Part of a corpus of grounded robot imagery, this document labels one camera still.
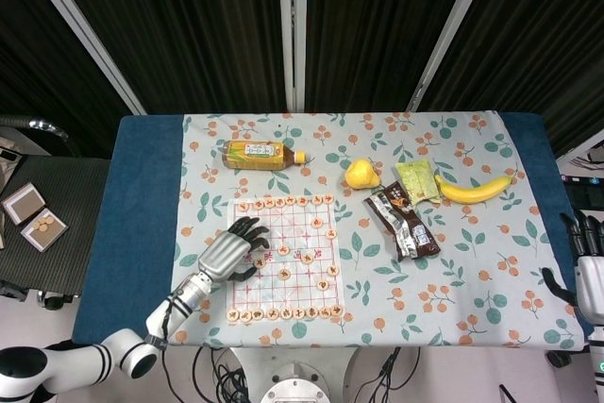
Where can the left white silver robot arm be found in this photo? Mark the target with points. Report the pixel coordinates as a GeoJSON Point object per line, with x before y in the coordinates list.
{"type": "Point", "coordinates": [189, 299]}

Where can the yellow label tea bottle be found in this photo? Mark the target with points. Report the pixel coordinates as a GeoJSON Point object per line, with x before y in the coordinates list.
{"type": "Point", "coordinates": [255, 156]}

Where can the floral fruit print tablecloth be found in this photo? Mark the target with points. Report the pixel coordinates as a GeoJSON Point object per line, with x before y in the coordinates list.
{"type": "Point", "coordinates": [472, 256]}

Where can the black equipment with lights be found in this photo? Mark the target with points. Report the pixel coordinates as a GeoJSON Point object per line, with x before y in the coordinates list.
{"type": "Point", "coordinates": [582, 179]}

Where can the yellow banana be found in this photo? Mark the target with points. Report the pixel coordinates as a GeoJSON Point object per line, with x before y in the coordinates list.
{"type": "Point", "coordinates": [472, 191]}

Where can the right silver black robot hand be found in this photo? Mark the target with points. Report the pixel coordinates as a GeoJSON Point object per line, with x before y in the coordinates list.
{"type": "Point", "coordinates": [590, 285]}

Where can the white frame post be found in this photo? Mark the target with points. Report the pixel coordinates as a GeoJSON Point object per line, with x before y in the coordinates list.
{"type": "Point", "coordinates": [85, 30]}
{"type": "Point", "coordinates": [450, 30]}
{"type": "Point", "coordinates": [292, 30]}

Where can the white Chinese chess board sheet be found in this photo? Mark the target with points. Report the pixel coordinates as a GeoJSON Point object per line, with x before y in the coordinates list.
{"type": "Point", "coordinates": [302, 292]}

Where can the brown snack packet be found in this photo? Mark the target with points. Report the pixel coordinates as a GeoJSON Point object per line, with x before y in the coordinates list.
{"type": "Point", "coordinates": [401, 223]}

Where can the black pleated curtain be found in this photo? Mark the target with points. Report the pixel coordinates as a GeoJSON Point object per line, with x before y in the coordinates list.
{"type": "Point", "coordinates": [212, 21]}

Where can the silver white robot torso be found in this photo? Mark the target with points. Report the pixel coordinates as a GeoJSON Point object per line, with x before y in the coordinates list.
{"type": "Point", "coordinates": [295, 384]}

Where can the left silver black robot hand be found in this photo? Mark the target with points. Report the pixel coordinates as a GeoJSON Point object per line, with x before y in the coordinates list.
{"type": "Point", "coordinates": [222, 254]}

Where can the green snack packet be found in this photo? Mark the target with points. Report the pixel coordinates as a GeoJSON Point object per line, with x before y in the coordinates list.
{"type": "Point", "coordinates": [417, 181]}

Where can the blue table cover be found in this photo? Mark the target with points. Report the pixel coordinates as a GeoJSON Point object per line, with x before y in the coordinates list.
{"type": "Point", "coordinates": [141, 233]}

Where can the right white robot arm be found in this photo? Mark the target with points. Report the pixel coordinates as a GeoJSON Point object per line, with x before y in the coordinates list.
{"type": "Point", "coordinates": [597, 356]}

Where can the yellow pear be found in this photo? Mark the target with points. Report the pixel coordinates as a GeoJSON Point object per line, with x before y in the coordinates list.
{"type": "Point", "coordinates": [361, 175]}

